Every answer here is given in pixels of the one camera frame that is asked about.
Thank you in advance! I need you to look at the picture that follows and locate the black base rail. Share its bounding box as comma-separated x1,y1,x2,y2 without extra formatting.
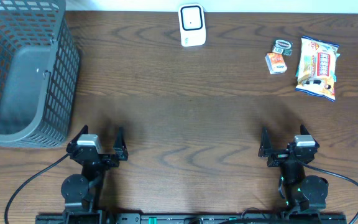
35,212,347,224

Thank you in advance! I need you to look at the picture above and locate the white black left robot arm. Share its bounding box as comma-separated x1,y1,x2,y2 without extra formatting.
61,125,128,223

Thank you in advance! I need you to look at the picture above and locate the orange Kleenex tissue pack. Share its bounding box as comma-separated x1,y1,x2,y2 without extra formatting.
265,52,287,75

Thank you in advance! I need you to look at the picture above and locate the grey plastic mesh basket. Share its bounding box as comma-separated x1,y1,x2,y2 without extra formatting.
0,0,80,148

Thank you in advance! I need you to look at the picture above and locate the wet wipes pack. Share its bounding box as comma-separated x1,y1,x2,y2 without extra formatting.
295,35,340,101

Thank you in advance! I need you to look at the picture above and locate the white barcode scanner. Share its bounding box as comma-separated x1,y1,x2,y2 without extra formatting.
178,3,206,47

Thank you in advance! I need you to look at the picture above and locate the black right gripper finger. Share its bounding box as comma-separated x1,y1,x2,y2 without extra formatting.
258,127,273,157
300,124,319,146

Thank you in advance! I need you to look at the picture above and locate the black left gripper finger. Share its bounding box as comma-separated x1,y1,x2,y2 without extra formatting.
113,127,129,161
68,125,88,146

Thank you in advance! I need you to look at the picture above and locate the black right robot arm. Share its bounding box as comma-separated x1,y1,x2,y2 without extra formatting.
258,125,329,218

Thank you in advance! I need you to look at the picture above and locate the round sticker item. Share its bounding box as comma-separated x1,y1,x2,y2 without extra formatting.
272,39,293,56

